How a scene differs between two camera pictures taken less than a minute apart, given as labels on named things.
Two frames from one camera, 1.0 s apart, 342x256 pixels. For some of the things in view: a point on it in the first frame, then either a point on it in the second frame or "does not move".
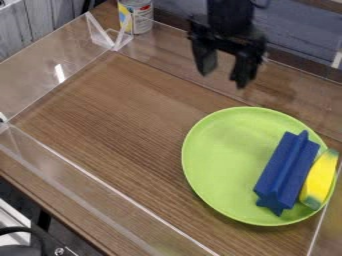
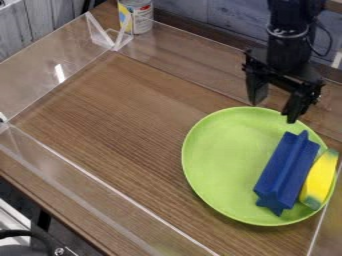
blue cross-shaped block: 285,171 does not move
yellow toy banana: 320,179 does not move
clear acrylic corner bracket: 106,36 does not move
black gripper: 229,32 -> 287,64
